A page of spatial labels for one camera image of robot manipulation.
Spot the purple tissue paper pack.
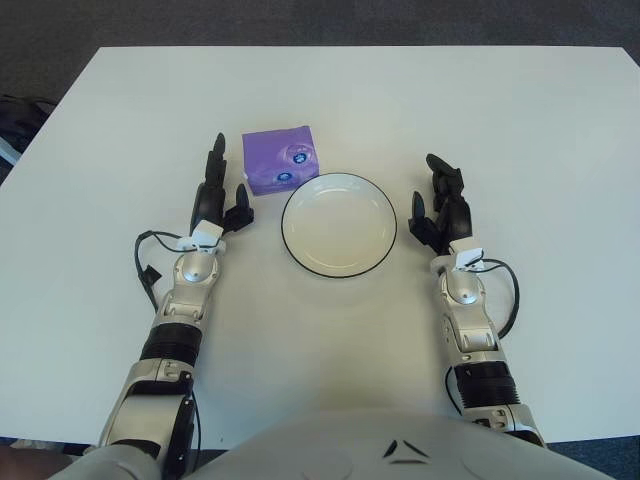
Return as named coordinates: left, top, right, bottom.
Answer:
left=241, top=124, right=321, bottom=197

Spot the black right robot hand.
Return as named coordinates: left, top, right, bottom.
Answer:
left=408, top=153, right=475, bottom=255

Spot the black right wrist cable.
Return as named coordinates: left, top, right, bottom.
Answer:
left=469, top=257, right=521, bottom=336

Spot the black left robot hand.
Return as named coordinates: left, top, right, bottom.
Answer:
left=189, top=132, right=256, bottom=236

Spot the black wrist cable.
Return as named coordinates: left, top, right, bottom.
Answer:
left=469, top=257, right=521, bottom=336
left=133, top=229, right=201, bottom=311

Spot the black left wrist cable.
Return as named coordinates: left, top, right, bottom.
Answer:
left=133, top=229, right=201, bottom=311

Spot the black bag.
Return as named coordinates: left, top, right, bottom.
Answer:
left=0, top=93, right=59, bottom=166

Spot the white plate with black rim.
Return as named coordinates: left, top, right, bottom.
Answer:
left=279, top=172, right=400, bottom=278

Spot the black left elbow cable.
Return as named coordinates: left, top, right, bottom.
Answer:
left=185, top=379, right=202, bottom=451

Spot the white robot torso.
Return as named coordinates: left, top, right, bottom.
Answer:
left=49, top=398, right=621, bottom=480

